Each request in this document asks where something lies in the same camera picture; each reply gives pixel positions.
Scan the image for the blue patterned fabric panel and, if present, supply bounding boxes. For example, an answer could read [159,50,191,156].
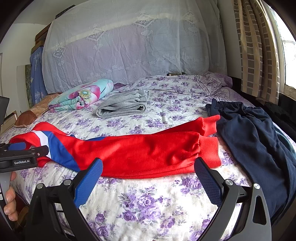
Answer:
[30,46,48,105]

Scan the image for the brown orange pillow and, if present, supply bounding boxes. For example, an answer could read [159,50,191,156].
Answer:
[14,93,61,128]

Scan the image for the floral turquoise pink folded quilt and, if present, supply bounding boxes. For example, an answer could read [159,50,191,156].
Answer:
[48,79,114,112]

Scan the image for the brown checkered curtain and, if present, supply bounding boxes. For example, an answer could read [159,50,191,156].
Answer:
[233,0,280,104]

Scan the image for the person's left hand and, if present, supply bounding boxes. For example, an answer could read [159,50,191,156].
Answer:
[4,186,18,221]

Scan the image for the purple floral bed sheet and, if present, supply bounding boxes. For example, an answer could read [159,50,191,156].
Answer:
[0,71,296,241]

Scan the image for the red pants with striped waistband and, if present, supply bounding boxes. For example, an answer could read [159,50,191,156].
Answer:
[9,115,221,179]

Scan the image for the navy blue pants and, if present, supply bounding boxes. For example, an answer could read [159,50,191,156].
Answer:
[206,99,295,223]

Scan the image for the folded grey pants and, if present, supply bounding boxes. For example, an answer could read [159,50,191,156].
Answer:
[95,89,149,119]

